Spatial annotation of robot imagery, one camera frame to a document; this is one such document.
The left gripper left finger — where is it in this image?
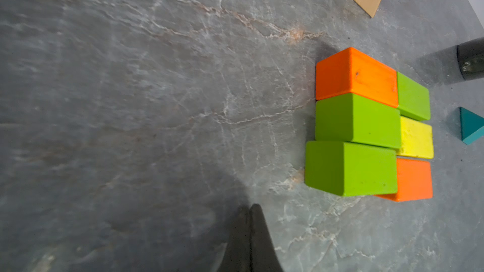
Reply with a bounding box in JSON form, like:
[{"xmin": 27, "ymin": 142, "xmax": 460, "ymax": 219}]
[{"xmin": 218, "ymin": 205, "xmax": 251, "ymax": 271}]

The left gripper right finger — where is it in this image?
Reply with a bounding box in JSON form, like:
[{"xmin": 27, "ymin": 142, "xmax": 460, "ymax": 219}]
[{"xmin": 250, "ymin": 204, "xmax": 283, "ymax": 272}]

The green block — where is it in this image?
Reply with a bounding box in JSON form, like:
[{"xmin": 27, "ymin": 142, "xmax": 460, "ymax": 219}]
[
  {"xmin": 315, "ymin": 93, "xmax": 402, "ymax": 149},
  {"xmin": 305, "ymin": 141, "xmax": 398, "ymax": 197},
  {"xmin": 397, "ymin": 73, "xmax": 431, "ymax": 121}
]

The orange block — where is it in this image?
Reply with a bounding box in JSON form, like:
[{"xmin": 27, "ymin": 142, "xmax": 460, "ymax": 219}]
[
  {"xmin": 315, "ymin": 47, "xmax": 398, "ymax": 108},
  {"xmin": 376, "ymin": 157, "xmax": 433, "ymax": 202}
]

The yellow block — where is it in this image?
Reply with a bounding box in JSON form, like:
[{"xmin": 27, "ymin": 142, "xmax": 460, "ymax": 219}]
[{"xmin": 397, "ymin": 117, "xmax": 434, "ymax": 159}]

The teal small block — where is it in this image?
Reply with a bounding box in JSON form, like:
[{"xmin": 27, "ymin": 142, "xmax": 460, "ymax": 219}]
[{"xmin": 460, "ymin": 107, "xmax": 484, "ymax": 145}]

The black cylinder container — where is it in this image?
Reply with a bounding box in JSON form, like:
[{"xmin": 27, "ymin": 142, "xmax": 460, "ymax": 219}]
[{"xmin": 456, "ymin": 37, "xmax": 484, "ymax": 81}]

